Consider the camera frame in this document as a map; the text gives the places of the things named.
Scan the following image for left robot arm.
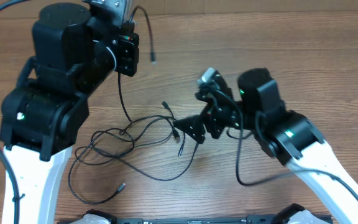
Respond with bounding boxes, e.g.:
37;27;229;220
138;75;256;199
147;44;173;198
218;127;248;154
0;1;139;223

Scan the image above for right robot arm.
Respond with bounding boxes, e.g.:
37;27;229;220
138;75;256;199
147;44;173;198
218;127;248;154
174;68;358;223

